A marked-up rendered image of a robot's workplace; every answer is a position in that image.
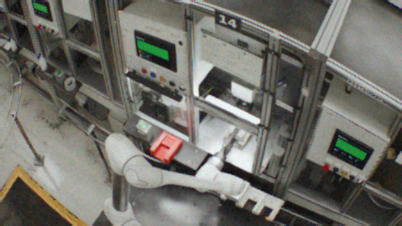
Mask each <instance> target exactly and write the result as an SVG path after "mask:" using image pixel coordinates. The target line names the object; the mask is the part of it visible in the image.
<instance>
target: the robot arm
mask: <svg viewBox="0 0 402 226"><path fill-rule="evenodd" d="M239 131H240V129H239V128H238V127H235V128H234V129H233V132H232V133H231V134H230V135H229V136H228V138H227V139H226V141H225V142H224V144H223V145H222V147H223V148H222V149H221V150H220V151H219V152H215V153H214V155H213V156H212V157H210V158H209V160H208V161H207V163H206V164H205V166H203V167H202V168H201V169H200V171H199V172H198V173H197V174H196V176H195V177H194V176H189V175H186V174H181V173H177V172H171V171H167V170H163V169H157V168H153V167H152V166H151V165H150V164H149V163H148V162H147V161H146V160H145V159H144V157H143V156H142V154H141V153H140V152H139V150H138V149H137V148H136V147H135V146H134V144H133V143H132V142H131V141H130V140H129V139H127V138H126V137H125V136H124V135H122V134H121V133H113V134H112V135H109V137H108V139H107V140H106V141H105V145H106V152H107V154H108V156H109V163H110V166H111V168H112V169H113V170H112V174H113V177H112V197H110V198H108V199H106V200H105V201H104V203H103V210H104V213H105V214H106V216H107V217H108V218H109V220H110V222H111V223H112V225H113V226H143V225H141V224H140V223H139V221H137V220H136V219H135V216H134V214H133V210H132V206H131V204H130V203H129V202H128V198H129V189H130V187H129V186H130V184H131V185H133V186H135V187H142V188H153V187H160V186H162V185H169V184H174V185H181V186H186V187H193V188H194V189H195V190H197V191H198V192H200V193H203V192H205V191H207V190H213V191H217V192H218V193H219V194H221V195H226V196H227V195H231V196H239V195H240V194H241V193H242V192H243V191H244V189H245V183H244V182H243V181H242V180H241V179H240V178H238V177H234V176H232V175H229V174H226V173H222V172H220V170H221V169H222V167H223V164H224V162H225V161H226V156H228V154H229V153H230V151H231V149H232V147H233V146H234V143H235V142H236V141H237V139H235V138H236V136H237V134H238V133H239ZM234 137H235V138H234Z"/></svg>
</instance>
